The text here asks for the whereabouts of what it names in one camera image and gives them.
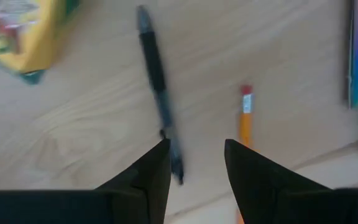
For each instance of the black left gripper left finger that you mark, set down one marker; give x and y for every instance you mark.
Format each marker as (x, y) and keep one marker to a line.
(141, 193)

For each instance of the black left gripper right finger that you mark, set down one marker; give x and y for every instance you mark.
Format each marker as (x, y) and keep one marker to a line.
(259, 193)

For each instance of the yellow pencil with red eraser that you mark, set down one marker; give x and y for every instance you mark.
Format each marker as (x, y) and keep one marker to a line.
(245, 124)

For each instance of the black pen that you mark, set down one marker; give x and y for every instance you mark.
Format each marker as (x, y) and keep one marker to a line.
(154, 68)

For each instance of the yellow green crayon box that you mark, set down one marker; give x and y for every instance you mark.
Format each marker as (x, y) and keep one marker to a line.
(26, 31)

